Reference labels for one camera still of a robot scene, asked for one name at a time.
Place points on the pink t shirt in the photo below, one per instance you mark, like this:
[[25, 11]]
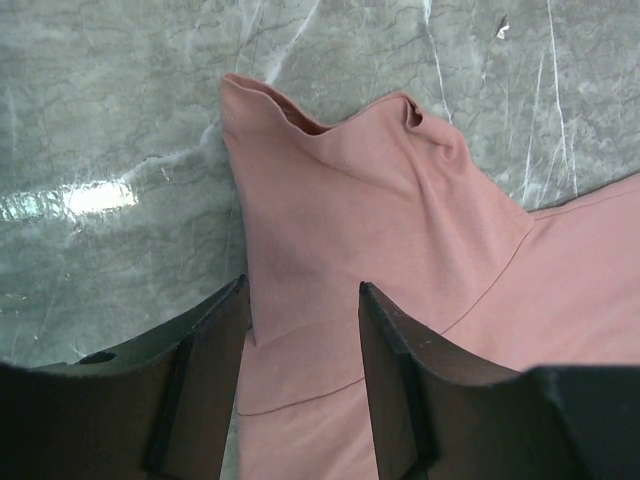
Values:
[[391, 196]]

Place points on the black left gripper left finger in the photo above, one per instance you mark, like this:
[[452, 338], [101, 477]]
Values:
[[157, 406]]

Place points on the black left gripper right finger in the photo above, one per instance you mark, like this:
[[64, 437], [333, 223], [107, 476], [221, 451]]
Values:
[[440, 412]]

